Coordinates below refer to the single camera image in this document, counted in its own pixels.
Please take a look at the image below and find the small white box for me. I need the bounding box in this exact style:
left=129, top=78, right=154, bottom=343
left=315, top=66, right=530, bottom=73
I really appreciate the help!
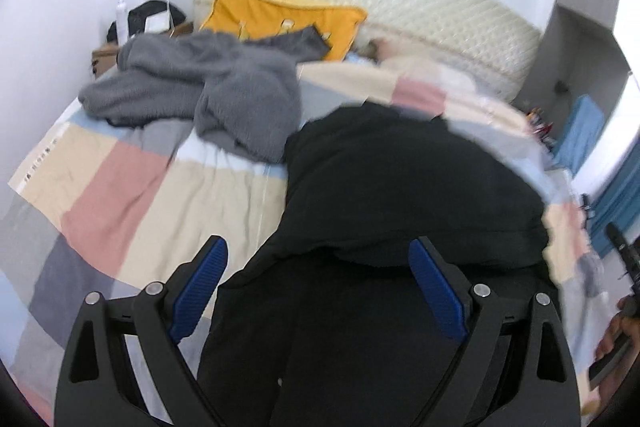
left=145, top=12, right=173, bottom=32

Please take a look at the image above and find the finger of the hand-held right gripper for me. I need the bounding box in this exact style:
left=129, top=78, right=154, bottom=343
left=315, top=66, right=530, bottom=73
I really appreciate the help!
left=606, top=223, right=640, bottom=308

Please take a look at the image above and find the pastel checked bedspread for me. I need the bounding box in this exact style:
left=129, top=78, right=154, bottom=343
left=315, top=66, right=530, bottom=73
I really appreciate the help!
left=0, top=52, right=611, bottom=423

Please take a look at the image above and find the cluster of small bottles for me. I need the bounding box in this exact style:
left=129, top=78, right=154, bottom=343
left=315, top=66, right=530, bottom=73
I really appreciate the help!
left=525, top=106, right=556, bottom=140

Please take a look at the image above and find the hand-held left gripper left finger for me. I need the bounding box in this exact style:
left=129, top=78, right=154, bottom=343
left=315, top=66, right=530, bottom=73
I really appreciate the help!
left=54, top=234, right=230, bottom=427

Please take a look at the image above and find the grey fleece garment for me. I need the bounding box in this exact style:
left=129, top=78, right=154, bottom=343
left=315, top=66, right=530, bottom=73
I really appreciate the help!
left=79, top=26, right=333, bottom=164

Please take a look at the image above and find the wooden nightstand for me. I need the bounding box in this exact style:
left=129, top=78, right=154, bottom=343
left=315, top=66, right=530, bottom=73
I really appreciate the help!
left=91, top=22, right=195, bottom=80

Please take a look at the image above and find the blue curtain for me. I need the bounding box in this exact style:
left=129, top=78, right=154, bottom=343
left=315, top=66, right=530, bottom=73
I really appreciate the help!
left=585, top=157, right=640, bottom=258

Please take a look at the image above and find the black bag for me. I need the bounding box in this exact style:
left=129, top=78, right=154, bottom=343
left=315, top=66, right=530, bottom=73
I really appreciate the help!
left=106, top=0, right=187, bottom=44

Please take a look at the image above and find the person's right hand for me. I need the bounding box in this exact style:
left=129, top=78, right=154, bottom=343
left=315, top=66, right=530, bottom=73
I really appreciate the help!
left=594, top=297, right=640, bottom=413

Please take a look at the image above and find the blue towel on chair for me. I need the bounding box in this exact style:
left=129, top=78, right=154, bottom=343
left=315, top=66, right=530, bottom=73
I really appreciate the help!
left=552, top=94, right=608, bottom=175

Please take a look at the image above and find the yellow pillow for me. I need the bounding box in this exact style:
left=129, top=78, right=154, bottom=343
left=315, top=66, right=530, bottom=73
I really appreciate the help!
left=199, top=0, right=368, bottom=62

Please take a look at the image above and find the white spray bottle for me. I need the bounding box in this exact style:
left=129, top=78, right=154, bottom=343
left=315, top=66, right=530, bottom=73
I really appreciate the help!
left=116, top=0, right=130, bottom=42

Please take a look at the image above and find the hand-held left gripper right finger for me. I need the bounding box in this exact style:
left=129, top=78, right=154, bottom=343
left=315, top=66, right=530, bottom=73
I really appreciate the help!
left=407, top=236, right=583, bottom=427

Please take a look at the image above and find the black puffer jacket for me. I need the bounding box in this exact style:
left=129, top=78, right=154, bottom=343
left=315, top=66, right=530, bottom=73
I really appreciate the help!
left=197, top=101, right=561, bottom=427

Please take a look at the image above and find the cream quilted headboard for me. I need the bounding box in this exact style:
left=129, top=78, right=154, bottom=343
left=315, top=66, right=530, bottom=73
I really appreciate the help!
left=192, top=0, right=543, bottom=102

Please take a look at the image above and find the white and grey wardrobe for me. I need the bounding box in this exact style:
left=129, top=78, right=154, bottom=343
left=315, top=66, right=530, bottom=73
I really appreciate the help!
left=520, top=0, right=640, bottom=188

